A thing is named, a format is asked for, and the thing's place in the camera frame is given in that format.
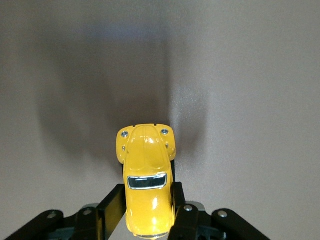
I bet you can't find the yellow beetle toy car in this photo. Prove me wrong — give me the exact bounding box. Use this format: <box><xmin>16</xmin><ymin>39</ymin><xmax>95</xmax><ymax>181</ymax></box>
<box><xmin>115</xmin><ymin>123</ymin><xmax>177</xmax><ymax>239</ymax></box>

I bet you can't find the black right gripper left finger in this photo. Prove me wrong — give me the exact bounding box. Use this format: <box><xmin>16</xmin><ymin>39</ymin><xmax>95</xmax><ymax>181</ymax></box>
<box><xmin>4</xmin><ymin>183</ymin><xmax>127</xmax><ymax>240</ymax></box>

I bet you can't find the brown table mat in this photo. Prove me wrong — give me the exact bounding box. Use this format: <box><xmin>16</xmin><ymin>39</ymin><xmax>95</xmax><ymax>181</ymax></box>
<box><xmin>0</xmin><ymin>0</ymin><xmax>320</xmax><ymax>240</ymax></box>

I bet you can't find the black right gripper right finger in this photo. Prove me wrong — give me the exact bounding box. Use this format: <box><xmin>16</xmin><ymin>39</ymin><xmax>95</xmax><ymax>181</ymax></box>
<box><xmin>167</xmin><ymin>181</ymin><xmax>271</xmax><ymax>240</ymax></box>

